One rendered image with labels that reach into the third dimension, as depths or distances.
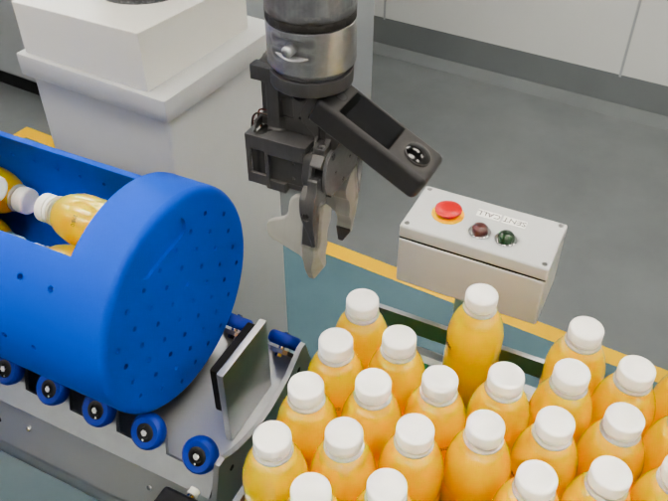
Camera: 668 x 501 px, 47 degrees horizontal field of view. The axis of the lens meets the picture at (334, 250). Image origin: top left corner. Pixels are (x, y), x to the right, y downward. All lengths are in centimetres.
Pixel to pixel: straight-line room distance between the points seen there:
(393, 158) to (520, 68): 307
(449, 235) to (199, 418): 40
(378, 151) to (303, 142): 7
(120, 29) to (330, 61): 63
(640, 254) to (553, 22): 122
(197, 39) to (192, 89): 9
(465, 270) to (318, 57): 48
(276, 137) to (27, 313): 36
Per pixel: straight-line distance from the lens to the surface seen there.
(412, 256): 103
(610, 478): 79
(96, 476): 108
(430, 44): 383
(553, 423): 82
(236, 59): 132
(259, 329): 94
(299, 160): 67
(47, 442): 112
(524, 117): 346
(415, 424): 79
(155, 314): 88
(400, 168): 64
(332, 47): 62
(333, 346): 85
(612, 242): 285
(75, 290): 83
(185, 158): 130
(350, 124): 64
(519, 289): 101
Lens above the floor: 173
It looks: 41 degrees down
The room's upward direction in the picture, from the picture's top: straight up
